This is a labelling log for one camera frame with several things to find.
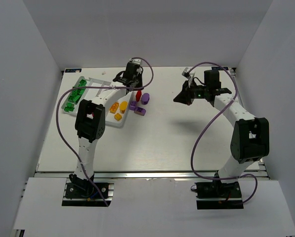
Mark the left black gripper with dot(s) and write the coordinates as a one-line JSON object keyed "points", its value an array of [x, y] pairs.
{"points": [[125, 80]]}

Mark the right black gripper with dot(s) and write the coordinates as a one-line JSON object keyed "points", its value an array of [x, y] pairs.
{"points": [[189, 91]]}

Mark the red rounded lego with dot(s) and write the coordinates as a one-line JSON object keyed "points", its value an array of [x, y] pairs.
{"points": [[138, 95]]}

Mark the purple oval lego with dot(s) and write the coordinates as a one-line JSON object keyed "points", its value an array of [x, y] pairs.
{"points": [[145, 98]]}

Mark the purple square lego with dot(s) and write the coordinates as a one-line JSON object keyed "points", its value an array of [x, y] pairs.
{"points": [[132, 105]]}

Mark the purple curved lego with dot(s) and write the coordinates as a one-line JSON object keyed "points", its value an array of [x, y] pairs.
{"points": [[140, 111]]}

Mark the small green number lego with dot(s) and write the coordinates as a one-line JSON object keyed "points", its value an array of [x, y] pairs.
{"points": [[82, 87]]}

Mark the green lego pair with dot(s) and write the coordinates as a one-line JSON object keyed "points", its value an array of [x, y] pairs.
{"points": [[73, 94]]}

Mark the green rectangular lego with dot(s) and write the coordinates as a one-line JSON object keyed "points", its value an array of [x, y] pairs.
{"points": [[76, 98]]}

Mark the yellow oval lego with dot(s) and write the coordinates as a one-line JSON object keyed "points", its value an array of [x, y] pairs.
{"points": [[123, 107]]}

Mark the green long lego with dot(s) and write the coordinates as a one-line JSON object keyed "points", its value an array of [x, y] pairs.
{"points": [[83, 82]]}

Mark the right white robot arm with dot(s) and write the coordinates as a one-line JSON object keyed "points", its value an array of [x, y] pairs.
{"points": [[250, 137]]}

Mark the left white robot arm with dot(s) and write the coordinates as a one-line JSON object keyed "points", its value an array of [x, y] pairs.
{"points": [[90, 122]]}

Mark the white divided sorting tray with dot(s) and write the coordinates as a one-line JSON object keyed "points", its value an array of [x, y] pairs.
{"points": [[93, 92]]}

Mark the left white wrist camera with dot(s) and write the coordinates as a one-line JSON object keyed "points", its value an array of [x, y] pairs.
{"points": [[136, 61]]}

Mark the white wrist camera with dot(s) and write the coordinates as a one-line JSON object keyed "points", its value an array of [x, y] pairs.
{"points": [[136, 61], [189, 75]]}

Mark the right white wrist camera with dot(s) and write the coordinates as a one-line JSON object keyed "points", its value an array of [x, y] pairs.
{"points": [[189, 75]]}

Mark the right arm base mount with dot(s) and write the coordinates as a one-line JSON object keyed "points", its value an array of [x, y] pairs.
{"points": [[217, 196]]}

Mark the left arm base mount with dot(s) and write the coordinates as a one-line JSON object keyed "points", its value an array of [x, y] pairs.
{"points": [[81, 193]]}

